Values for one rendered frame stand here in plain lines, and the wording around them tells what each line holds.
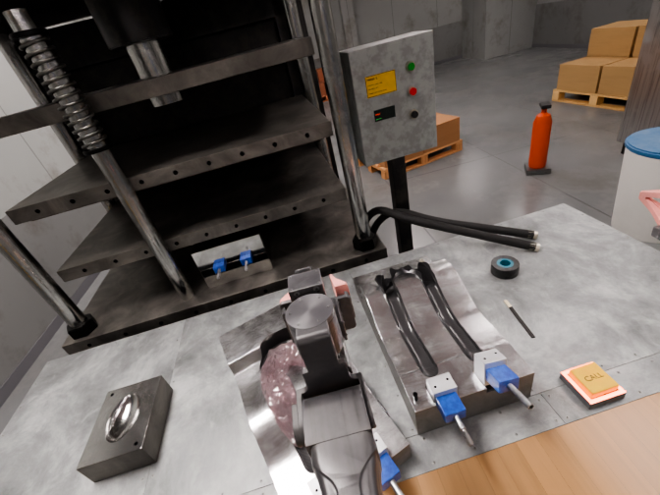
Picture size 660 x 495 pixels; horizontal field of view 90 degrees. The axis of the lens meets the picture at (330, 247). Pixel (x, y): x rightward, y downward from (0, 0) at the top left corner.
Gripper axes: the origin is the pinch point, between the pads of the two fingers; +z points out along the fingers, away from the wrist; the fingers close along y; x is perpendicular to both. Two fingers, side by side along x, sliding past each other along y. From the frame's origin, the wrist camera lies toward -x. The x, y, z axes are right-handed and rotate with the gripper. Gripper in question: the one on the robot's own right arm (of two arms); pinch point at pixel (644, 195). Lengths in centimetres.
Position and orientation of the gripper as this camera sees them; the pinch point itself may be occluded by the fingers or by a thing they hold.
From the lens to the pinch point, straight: 80.8
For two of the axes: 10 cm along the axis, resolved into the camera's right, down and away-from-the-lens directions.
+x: 2.2, 8.3, 5.1
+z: -1.4, -5.0, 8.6
